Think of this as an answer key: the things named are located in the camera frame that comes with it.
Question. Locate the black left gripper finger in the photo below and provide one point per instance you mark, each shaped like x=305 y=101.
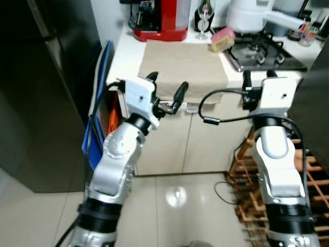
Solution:
x=180 y=96
x=152 y=78

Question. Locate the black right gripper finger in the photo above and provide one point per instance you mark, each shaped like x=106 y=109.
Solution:
x=247 y=80
x=271 y=75

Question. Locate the pink-lidded food container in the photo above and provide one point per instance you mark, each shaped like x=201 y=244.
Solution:
x=222 y=40

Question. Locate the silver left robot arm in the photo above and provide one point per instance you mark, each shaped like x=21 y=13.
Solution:
x=115 y=164

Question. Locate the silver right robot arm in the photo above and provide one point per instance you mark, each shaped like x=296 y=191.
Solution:
x=277 y=170

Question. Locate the dark steel fridge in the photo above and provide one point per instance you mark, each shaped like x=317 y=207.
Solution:
x=41 y=103

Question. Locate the white paper label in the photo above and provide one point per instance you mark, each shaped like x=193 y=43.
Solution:
x=193 y=107

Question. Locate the steel gas hob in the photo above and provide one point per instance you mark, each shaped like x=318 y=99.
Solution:
x=262 y=56

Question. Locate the beige cloth mat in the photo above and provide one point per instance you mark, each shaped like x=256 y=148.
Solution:
x=180 y=67

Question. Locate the grey board with blue edge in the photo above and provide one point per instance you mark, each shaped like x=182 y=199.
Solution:
x=105 y=67

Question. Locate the red plastic board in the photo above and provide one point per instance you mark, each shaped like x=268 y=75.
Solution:
x=113 y=121

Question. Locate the white kitchen cabinet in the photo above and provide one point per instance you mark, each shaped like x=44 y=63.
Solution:
x=205 y=144

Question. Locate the dark sauce bottle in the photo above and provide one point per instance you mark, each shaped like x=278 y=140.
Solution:
x=298 y=28

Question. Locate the small glass jar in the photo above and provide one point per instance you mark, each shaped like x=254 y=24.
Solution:
x=310 y=36

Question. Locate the red coffee machine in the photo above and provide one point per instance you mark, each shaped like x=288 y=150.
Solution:
x=164 y=20

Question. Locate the white cooking pot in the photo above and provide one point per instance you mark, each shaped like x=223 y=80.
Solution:
x=247 y=15

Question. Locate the clear wine glass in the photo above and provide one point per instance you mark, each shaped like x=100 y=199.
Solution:
x=203 y=31

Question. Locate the dark wine bottle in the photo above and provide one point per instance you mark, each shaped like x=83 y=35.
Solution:
x=204 y=7

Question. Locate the wooden slat rack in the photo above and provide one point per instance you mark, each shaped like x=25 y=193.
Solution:
x=241 y=195

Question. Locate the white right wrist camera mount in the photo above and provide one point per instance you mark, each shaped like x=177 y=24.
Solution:
x=277 y=98

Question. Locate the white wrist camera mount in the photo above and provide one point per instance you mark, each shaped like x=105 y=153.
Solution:
x=139 y=98
x=277 y=98

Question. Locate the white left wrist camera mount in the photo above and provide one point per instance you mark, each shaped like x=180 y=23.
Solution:
x=139 y=98

